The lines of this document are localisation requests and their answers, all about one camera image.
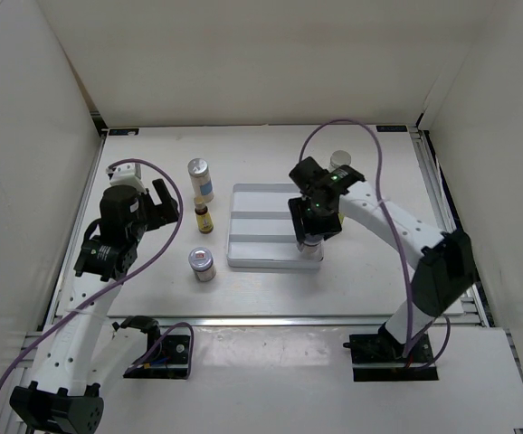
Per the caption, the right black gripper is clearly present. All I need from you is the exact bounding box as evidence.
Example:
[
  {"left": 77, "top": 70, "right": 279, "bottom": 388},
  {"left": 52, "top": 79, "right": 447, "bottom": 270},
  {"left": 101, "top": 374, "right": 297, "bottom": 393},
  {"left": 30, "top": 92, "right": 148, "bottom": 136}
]
[{"left": 289, "top": 194, "right": 343, "bottom": 244}]

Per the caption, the short spice jar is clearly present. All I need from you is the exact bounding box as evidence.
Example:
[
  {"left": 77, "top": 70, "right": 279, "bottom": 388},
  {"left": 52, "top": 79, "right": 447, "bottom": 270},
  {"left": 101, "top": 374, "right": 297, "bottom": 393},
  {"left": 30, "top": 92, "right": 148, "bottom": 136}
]
[
  {"left": 188, "top": 247, "right": 216, "bottom": 282},
  {"left": 297, "top": 240, "right": 323, "bottom": 262}
]

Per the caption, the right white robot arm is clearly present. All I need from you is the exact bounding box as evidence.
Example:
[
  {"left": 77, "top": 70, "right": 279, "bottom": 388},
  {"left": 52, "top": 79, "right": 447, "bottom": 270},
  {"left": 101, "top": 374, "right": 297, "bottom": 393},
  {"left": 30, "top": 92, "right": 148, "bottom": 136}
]
[{"left": 288, "top": 157, "right": 478, "bottom": 362}]

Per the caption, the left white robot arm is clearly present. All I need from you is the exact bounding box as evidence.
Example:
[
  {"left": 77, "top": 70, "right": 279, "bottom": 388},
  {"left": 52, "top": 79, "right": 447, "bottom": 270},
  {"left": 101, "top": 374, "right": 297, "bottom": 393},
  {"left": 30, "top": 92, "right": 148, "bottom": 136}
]
[{"left": 9, "top": 179, "right": 183, "bottom": 433}]

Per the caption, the left tall white shaker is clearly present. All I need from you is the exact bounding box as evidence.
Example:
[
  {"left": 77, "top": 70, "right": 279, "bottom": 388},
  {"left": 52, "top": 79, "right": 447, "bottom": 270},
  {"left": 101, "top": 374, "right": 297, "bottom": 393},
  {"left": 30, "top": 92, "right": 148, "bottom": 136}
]
[{"left": 187, "top": 158, "right": 214, "bottom": 203}]

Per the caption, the tall white shaker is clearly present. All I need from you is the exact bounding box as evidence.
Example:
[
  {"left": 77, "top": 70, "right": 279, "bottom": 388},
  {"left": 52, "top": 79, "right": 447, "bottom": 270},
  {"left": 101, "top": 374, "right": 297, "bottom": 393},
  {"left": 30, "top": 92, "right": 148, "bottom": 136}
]
[
  {"left": 187, "top": 158, "right": 214, "bottom": 203},
  {"left": 328, "top": 150, "right": 351, "bottom": 172}
]

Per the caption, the white divided organizer tray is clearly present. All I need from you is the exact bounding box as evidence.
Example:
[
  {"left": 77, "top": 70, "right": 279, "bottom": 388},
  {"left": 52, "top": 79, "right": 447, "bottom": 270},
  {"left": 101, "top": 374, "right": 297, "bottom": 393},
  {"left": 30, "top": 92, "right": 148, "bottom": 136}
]
[{"left": 226, "top": 184, "right": 323, "bottom": 269}]

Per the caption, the right tall white shaker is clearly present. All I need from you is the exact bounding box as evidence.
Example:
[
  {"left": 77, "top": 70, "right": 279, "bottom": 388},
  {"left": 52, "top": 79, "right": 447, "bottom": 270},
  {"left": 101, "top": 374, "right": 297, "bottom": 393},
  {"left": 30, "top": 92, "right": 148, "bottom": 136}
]
[{"left": 328, "top": 150, "right": 351, "bottom": 172}]

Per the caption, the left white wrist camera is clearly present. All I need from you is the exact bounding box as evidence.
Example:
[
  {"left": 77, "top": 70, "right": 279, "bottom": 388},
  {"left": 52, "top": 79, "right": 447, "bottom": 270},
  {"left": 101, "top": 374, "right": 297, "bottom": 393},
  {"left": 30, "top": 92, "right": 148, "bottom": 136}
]
[{"left": 106, "top": 163, "right": 146, "bottom": 193}]

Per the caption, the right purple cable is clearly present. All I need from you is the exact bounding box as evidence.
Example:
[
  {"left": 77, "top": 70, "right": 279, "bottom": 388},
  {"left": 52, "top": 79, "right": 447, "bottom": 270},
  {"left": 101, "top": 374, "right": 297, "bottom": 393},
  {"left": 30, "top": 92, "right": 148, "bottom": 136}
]
[{"left": 300, "top": 118, "right": 452, "bottom": 366}]

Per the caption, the purple cable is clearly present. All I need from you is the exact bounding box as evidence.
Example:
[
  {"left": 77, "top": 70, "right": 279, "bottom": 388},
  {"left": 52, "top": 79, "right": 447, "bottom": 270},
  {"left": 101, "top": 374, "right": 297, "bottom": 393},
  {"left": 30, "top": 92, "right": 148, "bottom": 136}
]
[
  {"left": 0, "top": 157, "right": 185, "bottom": 433},
  {"left": 300, "top": 118, "right": 452, "bottom": 366}
]

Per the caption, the aluminium front rail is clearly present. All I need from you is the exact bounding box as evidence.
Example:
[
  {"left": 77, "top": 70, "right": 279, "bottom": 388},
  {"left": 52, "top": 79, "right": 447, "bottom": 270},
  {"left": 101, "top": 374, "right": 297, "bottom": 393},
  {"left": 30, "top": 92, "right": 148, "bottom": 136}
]
[{"left": 152, "top": 315, "right": 389, "bottom": 327}]

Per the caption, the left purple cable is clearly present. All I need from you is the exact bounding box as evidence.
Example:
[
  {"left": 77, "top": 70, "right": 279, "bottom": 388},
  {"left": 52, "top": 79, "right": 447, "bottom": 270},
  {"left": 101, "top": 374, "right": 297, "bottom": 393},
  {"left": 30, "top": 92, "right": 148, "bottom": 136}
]
[{"left": 0, "top": 157, "right": 185, "bottom": 433}]

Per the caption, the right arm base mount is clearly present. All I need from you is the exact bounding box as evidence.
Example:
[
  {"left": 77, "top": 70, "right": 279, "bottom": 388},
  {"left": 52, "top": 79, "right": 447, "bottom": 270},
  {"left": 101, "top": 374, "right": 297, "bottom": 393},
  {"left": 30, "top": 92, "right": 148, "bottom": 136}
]
[{"left": 343, "top": 334, "right": 439, "bottom": 382}]

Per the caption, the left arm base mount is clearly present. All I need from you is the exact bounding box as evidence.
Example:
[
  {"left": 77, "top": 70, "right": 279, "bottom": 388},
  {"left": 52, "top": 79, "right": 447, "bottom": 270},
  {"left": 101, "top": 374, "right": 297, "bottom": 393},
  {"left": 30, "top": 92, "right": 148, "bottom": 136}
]
[{"left": 111, "top": 316, "right": 195, "bottom": 380}]

